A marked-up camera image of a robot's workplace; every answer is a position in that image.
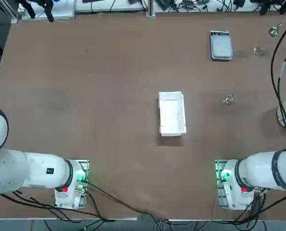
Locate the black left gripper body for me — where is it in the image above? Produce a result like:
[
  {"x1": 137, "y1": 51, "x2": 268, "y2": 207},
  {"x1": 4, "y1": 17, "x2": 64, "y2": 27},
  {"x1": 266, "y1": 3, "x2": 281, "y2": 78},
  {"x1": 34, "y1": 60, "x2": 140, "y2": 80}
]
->
[{"x1": 16, "y1": 0, "x2": 54, "y2": 6}]

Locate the silver digital scale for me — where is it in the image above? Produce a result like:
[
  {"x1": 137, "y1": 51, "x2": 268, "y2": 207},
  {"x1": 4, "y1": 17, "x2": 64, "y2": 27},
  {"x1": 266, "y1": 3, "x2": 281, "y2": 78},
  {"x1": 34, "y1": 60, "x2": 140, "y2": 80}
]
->
[{"x1": 209, "y1": 29, "x2": 234, "y2": 61}]

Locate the black power adapter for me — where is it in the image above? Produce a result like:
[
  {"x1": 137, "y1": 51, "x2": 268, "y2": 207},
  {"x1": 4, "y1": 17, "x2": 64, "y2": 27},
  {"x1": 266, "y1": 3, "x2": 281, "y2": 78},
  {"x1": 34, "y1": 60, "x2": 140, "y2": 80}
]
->
[{"x1": 155, "y1": 0, "x2": 178, "y2": 12}]

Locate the white open box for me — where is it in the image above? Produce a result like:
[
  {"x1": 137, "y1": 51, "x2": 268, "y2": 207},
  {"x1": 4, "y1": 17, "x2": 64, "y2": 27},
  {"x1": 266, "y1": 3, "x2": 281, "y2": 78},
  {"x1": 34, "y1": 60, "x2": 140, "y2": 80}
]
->
[{"x1": 157, "y1": 90, "x2": 187, "y2": 138}]

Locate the aluminium frame rail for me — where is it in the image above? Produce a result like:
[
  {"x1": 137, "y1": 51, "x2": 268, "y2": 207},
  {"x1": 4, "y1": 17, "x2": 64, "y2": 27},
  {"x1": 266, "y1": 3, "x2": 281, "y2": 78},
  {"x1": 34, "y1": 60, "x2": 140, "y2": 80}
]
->
[{"x1": 0, "y1": 0, "x2": 19, "y2": 24}]

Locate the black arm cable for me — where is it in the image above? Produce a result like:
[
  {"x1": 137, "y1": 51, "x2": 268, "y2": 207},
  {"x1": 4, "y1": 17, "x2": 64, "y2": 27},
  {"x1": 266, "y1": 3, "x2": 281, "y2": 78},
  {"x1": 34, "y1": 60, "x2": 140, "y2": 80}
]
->
[{"x1": 270, "y1": 17, "x2": 286, "y2": 135}]

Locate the aluminium frame post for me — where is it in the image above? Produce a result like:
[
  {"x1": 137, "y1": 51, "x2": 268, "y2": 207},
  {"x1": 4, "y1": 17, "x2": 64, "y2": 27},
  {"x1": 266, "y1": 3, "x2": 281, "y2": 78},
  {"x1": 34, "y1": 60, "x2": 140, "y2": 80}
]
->
[{"x1": 145, "y1": 0, "x2": 157, "y2": 18}]

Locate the black floor cable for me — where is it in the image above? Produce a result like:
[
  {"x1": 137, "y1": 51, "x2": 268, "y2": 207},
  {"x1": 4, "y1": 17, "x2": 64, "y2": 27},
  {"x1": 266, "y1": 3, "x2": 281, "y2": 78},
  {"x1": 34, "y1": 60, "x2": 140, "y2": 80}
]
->
[
  {"x1": 229, "y1": 187, "x2": 286, "y2": 225},
  {"x1": 84, "y1": 180, "x2": 164, "y2": 221},
  {"x1": 0, "y1": 189, "x2": 116, "y2": 222}
]

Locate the white cable bundle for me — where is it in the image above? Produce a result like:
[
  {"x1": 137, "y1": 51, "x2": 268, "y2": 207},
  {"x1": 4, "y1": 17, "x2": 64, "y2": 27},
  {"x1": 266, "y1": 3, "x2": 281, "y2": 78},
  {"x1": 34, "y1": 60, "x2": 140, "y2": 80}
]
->
[{"x1": 154, "y1": 217, "x2": 174, "y2": 231}]

